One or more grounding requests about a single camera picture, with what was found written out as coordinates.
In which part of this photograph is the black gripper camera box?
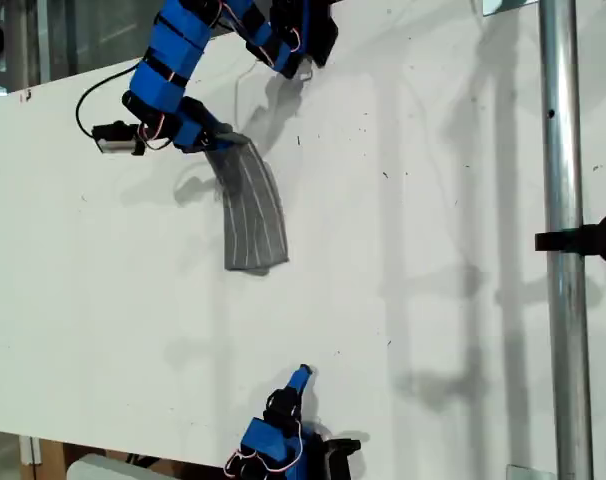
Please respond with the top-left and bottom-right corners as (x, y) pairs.
(322, 436), (363, 480)
(91, 120), (147, 157)

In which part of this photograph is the white plastic box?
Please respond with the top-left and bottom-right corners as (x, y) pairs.
(65, 452), (157, 480)

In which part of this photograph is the steel post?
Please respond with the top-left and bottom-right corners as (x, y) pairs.
(537, 0), (595, 480)

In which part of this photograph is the wooden table leg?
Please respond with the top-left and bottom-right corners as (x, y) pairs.
(18, 435), (68, 480)

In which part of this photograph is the grey white-striped towel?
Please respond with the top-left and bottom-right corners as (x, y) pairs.
(202, 130), (291, 277)

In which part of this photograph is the black camera cable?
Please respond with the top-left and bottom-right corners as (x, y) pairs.
(75, 68), (140, 137)

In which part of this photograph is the black clamp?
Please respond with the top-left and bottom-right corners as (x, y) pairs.
(534, 211), (606, 265)

